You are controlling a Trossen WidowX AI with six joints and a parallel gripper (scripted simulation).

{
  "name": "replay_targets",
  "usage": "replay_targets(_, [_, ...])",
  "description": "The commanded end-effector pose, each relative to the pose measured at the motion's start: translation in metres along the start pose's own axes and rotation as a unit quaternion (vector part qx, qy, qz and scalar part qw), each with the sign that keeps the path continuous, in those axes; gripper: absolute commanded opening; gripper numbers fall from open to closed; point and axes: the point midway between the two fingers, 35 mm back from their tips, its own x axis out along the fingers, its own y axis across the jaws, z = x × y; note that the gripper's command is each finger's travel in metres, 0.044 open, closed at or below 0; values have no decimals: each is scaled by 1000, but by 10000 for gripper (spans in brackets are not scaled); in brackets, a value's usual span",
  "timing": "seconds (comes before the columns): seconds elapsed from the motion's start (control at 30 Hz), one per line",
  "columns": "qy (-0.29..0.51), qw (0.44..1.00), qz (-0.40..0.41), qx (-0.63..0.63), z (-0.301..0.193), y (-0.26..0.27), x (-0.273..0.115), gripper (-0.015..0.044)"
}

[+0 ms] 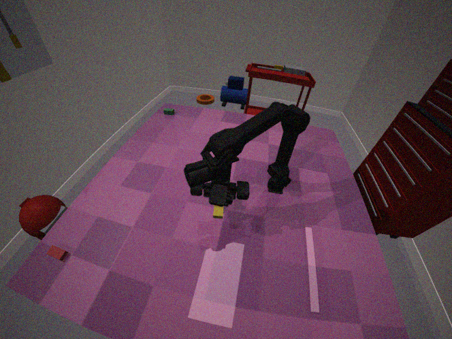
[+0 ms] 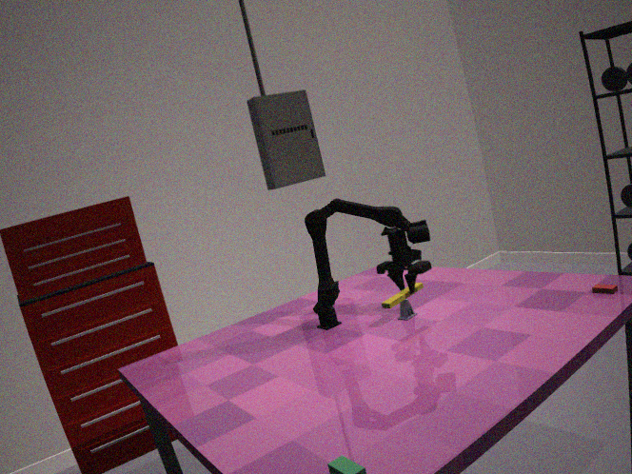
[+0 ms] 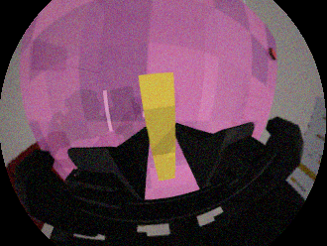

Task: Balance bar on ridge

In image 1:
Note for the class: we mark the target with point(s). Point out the green block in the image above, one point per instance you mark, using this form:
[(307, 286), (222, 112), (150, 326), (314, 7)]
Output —
[(168, 111)]

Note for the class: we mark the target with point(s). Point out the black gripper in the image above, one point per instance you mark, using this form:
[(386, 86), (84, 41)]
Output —
[(242, 188)]

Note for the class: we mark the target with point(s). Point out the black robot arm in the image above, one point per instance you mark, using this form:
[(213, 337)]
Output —
[(227, 144)]

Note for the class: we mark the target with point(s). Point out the yellow bar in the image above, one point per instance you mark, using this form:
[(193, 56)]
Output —
[(218, 212)]

